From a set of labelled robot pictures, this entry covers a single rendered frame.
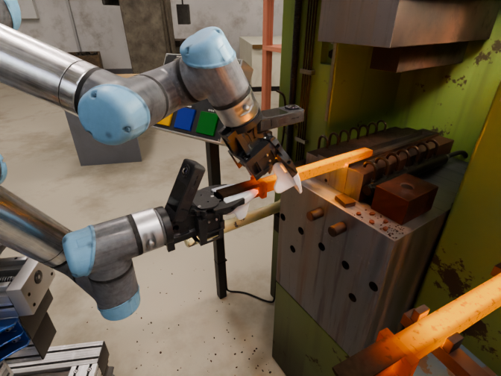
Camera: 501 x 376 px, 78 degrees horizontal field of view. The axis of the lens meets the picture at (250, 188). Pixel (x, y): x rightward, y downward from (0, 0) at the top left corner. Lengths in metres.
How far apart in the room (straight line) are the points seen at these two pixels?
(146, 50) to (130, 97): 5.18
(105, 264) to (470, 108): 1.07
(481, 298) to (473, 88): 0.75
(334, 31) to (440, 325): 0.62
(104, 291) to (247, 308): 1.18
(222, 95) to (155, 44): 5.04
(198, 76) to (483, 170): 0.61
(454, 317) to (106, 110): 0.51
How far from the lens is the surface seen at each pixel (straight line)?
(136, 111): 0.43
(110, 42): 8.77
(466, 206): 0.85
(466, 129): 1.19
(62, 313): 1.94
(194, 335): 1.64
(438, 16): 0.84
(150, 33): 5.55
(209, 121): 1.05
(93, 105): 0.43
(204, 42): 0.50
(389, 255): 0.75
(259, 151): 0.59
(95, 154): 3.42
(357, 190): 0.82
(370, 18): 0.75
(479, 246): 0.88
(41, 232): 0.63
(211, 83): 0.51
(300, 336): 1.23
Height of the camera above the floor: 1.33
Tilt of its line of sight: 30 degrees down
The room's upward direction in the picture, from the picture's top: straight up
